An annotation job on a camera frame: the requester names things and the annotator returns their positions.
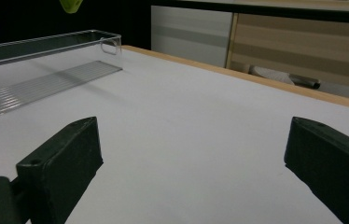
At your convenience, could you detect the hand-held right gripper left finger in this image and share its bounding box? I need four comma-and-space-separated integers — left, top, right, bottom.
16, 116, 105, 224

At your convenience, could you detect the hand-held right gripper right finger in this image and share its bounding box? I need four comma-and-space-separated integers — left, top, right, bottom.
283, 116, 349, 224

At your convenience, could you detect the clear plastic tray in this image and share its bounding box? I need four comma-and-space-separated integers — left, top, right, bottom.
0, 29, 123, 117

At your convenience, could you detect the green phone case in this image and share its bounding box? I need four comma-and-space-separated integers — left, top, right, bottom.
59, 0, 84, 14

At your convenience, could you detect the grey metal tube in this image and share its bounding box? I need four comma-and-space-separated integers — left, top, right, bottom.
249, 64, 322, 91

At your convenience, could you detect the wooden table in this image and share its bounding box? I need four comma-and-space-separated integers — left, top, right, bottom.
121, 44, 349, 113

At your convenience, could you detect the wooden cabinet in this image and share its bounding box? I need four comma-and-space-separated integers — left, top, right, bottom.
225, 0, 349, 104

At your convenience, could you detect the black curtain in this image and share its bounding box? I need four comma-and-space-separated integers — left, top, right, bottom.
0, 0, 152, 51

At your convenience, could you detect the white cabinet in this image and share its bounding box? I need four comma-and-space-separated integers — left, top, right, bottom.
150, 5, 234, 69

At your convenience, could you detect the black metal frame bar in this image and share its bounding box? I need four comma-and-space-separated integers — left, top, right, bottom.
149, 0, 349, 25

